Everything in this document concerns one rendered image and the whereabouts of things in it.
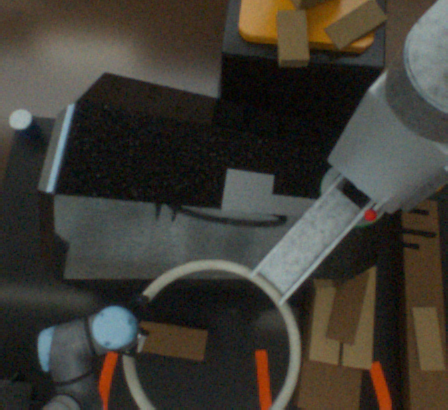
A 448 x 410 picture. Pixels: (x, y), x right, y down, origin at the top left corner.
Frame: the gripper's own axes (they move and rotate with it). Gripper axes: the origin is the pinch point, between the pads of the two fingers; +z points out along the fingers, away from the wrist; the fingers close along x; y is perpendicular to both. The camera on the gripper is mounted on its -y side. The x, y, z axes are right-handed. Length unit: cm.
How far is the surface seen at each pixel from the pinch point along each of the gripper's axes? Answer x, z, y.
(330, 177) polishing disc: 46, -1, -61
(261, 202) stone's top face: 27, 3, -48
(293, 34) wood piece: 23, -1, -110
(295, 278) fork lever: 41.2, -5.8, -25.4
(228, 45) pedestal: 2, 9, -106
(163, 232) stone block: -1.7, 11.3, -32.6
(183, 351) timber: 12, 74, -1
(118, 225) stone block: -16.4, 10.8, -30.9
